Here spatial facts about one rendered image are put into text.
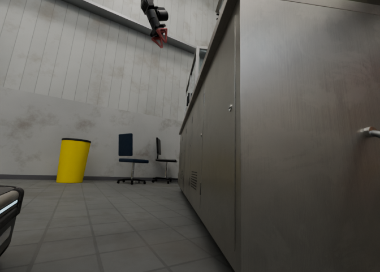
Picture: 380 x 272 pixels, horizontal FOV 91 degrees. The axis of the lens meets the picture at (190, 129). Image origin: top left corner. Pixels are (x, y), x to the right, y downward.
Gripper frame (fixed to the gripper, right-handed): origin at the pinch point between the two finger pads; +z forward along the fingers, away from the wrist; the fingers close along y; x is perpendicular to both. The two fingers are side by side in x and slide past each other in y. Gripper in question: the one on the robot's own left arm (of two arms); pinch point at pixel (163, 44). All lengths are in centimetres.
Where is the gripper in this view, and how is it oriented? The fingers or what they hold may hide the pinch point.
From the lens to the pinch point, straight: 123.0
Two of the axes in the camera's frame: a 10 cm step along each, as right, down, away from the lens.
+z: 3.8, 9.2, 0.6
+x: -7.7, 3.5, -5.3
